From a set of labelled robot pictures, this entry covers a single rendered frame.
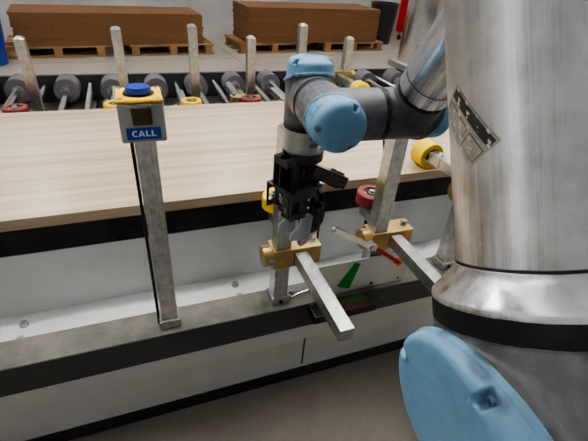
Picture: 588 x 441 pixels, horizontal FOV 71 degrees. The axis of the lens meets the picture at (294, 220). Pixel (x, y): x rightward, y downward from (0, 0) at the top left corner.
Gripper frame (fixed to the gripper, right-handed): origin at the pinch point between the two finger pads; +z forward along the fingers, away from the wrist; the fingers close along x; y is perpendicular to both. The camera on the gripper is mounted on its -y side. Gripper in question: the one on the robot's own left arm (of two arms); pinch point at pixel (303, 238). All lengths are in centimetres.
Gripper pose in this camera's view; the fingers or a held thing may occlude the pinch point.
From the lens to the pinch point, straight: 83.6
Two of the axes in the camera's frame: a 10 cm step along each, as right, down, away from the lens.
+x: 6.4, 4.6, -6.1
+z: -0.7, 8.3, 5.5
